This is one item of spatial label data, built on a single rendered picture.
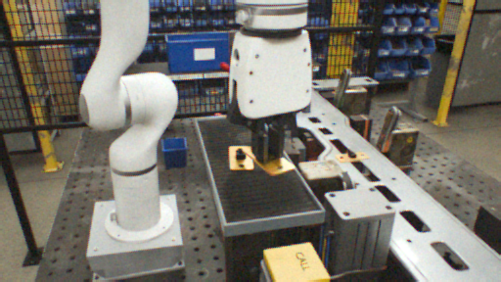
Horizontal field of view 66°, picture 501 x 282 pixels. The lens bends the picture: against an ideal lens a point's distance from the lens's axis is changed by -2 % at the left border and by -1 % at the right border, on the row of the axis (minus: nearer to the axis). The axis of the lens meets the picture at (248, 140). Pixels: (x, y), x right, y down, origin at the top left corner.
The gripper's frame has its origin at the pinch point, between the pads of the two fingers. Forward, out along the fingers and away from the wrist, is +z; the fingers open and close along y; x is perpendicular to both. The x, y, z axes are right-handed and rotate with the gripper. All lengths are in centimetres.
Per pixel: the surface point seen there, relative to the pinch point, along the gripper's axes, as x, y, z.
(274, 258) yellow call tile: -12.1, -6.3, 8.0
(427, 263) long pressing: -11.6, 25.5, 24.1
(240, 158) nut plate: 10.5, 1.2, 7.6
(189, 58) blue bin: 112, 31, 16
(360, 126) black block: 44, 63, 28
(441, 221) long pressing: -5.2, 37.9, 24.1
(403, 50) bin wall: 190, 258, 52
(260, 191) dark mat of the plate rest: 0.8, -0.6, 8.1
